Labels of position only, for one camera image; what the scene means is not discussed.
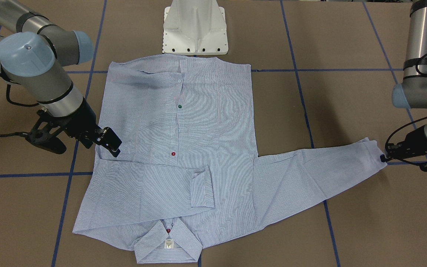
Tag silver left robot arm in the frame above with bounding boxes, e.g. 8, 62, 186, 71
381, 0, 427, 162

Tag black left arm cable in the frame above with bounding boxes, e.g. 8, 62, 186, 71
384, 50, 427, 149

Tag blue striped button shirt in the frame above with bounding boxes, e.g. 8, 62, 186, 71
73, 54, 387, 264

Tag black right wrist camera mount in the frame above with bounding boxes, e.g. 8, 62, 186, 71
25, 109, 67, 154

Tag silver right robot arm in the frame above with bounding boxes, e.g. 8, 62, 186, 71
0, 0, 122, 157

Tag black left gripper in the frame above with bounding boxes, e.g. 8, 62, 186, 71
380, 130, 427, 163

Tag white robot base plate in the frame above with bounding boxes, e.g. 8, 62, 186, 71
162, 0, 229, 56

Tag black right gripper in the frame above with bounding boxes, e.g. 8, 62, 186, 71
64, 99, 122, 158

